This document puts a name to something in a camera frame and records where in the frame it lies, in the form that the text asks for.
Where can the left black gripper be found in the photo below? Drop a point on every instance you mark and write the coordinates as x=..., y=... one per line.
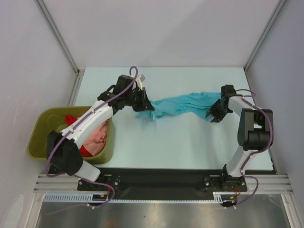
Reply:
x=145, y=104

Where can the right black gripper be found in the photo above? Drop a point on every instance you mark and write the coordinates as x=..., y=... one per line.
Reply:
x=213, y=110

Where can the turquoise t shirt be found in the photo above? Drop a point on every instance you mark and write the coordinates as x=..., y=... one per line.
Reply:
x=197, y=103

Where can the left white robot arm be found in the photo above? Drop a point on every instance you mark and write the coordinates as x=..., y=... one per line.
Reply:
x=63, y=148

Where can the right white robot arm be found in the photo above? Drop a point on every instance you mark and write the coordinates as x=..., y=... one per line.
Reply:
x=254, y=136

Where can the pink t shirt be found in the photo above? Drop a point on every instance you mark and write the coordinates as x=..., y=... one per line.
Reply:
x=95, y=141

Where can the red t shirt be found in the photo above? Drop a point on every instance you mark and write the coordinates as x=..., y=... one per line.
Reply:
x=69, y=120

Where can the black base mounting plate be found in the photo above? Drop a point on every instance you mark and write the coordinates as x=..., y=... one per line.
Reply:
x=152, y=183

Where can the olive green plastic bin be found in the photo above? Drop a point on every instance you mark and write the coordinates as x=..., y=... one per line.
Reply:
x=53, y=120

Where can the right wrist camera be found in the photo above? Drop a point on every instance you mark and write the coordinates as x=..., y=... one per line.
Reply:
x=228, y=91

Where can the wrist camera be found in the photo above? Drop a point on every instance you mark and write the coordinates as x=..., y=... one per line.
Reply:
x=228, y=91
x=124, y=80

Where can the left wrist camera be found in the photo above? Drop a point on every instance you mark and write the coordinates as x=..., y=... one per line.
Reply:
x=124, y=80

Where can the white slotted cable duct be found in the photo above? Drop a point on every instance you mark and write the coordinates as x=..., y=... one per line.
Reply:
x=99, y=198

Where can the right aluminium frame post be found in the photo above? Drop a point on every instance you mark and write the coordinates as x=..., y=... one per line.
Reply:
x=269, y=25

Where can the aluminium frame post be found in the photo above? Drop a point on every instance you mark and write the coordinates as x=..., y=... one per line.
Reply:
x=269, y=25
x=56, y=33

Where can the left aluminium frame post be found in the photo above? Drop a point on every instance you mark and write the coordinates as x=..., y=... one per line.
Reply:
x=56, y=33

